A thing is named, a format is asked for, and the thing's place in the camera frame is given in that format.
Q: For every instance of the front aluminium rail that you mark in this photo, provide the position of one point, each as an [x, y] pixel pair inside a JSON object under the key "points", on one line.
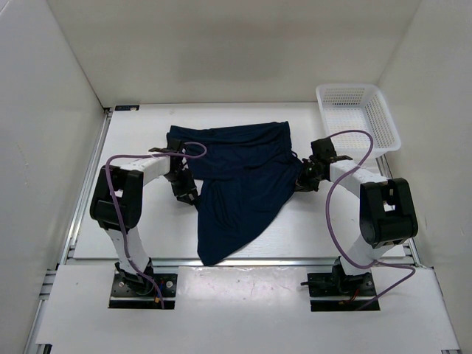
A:
{"points": [[247, 262]]}

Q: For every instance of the navy blue shorts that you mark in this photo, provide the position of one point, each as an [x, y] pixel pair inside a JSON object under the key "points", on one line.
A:
{"points": [[248, 173]]}

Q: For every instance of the left aluminium frame rail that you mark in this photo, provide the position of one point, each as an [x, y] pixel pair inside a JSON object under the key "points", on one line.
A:
{"points": [[70, 238]]}

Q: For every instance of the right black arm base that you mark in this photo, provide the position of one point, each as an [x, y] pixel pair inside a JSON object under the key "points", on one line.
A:
{"points": [[338, 292]]}

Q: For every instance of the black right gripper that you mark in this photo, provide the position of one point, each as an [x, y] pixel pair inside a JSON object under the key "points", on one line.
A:
{"points": [[303, 184]]}

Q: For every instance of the aluminium frame rail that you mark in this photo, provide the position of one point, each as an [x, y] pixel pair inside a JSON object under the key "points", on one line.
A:
{"points": [[70, 238], [409, 246]]}

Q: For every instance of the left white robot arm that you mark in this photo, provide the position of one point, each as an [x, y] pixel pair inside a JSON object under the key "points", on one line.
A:
{"points": [[117, 200]]}

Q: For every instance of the small dark label sticker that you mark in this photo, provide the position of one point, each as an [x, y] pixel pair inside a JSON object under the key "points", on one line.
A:
{"points": [[127, 107]]}

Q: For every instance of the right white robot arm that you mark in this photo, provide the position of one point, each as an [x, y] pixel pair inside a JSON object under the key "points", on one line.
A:
{"points": [[386, 210]]}

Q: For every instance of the white plastic mesh basket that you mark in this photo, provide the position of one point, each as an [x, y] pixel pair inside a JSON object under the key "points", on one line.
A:
{"points": [[351, 107]]}

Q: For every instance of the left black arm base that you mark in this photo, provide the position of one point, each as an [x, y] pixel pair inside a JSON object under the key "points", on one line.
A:
{"points": [[129, 295]]}

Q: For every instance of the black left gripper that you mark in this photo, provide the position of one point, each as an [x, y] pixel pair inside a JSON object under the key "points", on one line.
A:
{"points": [[189, 188]]}

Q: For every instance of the right aluminium frame rail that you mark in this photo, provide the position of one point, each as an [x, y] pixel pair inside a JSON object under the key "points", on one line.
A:
{"points": [[409, 246]]}

